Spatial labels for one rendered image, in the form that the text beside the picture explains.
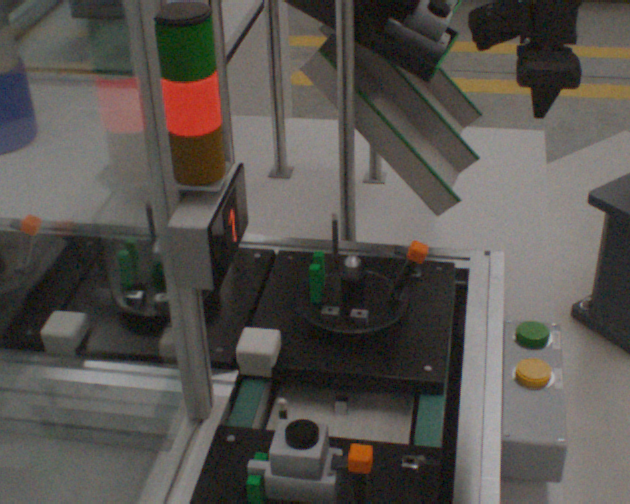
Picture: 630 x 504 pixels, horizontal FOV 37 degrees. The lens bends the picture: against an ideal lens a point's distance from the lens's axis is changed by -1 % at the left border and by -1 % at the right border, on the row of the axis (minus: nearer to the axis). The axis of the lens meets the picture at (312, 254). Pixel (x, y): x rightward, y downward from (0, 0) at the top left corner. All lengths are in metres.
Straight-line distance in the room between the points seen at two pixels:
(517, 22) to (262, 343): 0.45
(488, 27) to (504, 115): 2.94
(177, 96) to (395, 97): 0.62
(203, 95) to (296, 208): 0.79
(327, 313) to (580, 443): 0.34
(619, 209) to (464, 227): 0.37
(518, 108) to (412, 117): 2.60
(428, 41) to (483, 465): 0.55
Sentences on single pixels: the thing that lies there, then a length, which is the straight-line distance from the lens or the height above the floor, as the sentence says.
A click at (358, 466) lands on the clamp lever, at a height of 1.07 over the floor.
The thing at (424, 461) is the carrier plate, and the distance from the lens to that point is 0.98.
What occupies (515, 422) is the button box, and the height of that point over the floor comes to 0.96.
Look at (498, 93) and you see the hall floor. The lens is 4.11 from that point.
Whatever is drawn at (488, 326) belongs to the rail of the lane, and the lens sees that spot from 1.17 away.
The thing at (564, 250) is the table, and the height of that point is 0.86.
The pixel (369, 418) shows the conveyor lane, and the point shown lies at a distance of 1.10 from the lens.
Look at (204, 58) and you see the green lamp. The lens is 0.81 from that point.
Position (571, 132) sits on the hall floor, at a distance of 3.82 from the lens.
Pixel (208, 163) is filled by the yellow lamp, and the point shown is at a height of 1.28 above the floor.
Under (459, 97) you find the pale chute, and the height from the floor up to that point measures 1.04.
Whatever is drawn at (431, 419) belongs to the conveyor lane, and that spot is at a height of 0.95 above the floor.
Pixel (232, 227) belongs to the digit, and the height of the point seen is 1.20.
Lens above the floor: 1.68
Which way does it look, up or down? 34 degrees down
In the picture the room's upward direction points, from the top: 2 degrees counter-clockwise
